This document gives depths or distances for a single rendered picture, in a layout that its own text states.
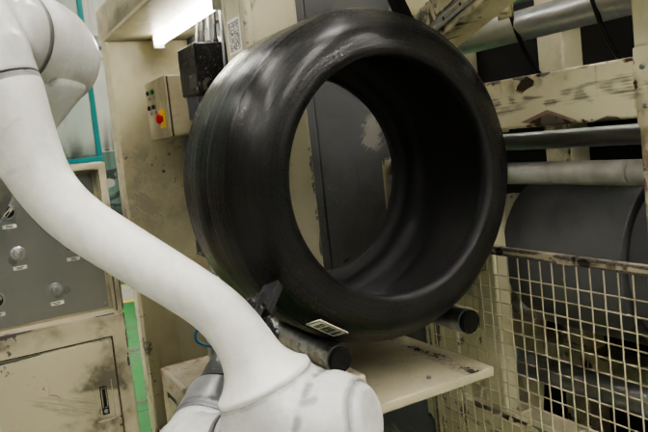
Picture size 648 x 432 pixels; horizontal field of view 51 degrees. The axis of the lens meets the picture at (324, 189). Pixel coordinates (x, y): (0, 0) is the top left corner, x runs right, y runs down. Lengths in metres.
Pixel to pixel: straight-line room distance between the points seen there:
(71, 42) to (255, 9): 0.63
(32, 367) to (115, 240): 1.04
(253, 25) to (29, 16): 0.70
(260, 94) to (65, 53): 0.31
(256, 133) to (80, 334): 0.86
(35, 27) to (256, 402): 0.49
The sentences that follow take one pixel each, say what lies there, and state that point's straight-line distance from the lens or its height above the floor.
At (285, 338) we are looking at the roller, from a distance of 1.28.
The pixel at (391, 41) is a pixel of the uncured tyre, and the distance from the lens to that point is 1.17.
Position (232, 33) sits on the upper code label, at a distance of 1.53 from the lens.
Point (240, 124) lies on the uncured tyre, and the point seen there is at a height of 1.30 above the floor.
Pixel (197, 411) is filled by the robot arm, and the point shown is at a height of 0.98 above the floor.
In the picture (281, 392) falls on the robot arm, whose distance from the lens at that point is 0.66.
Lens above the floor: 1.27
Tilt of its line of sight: 4 degrees down
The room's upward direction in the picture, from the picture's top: 6 degrees counter-clockwise
